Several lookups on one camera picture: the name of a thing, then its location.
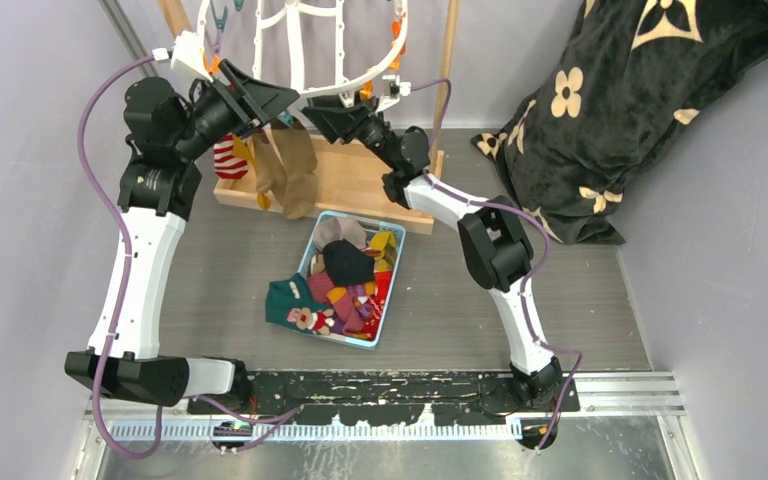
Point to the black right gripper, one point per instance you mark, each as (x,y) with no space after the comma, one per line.
(340,123)

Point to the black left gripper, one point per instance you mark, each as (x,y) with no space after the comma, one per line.
(264,101)

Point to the tan brown sock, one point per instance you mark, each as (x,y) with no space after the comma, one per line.
(270,173)
(299,159)

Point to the mustard yellow sock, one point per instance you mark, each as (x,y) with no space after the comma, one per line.
(247,150)

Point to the red white striped santa sock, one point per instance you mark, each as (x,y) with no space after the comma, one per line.
(228,162)

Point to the white plastic sock hanger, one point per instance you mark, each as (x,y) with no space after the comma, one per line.
(351,90)

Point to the black sock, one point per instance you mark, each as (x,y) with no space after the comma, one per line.
(346,265)

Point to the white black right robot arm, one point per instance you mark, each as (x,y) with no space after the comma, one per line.
(496,248)

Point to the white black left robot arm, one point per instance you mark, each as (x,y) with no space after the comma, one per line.
(167,133)

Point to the wooden hanger stand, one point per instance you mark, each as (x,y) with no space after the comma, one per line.
(349,175)

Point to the maroon purple sock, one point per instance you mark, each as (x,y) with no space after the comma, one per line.
(356,307)

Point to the green reindeer christmas sock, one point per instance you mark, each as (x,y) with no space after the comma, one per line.
(290,303)

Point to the light blue sock basket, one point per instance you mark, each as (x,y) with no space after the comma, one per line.
(383,241)

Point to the black floral plush blanket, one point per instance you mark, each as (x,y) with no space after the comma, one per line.
(633,75)

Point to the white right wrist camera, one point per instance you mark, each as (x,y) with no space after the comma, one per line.
(395,89)

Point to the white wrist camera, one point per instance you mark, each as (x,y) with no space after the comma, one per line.
(395,89)
(187,60)

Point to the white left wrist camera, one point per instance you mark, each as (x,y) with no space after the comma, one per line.
(187,60)

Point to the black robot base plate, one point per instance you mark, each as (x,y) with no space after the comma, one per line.
(394,398)

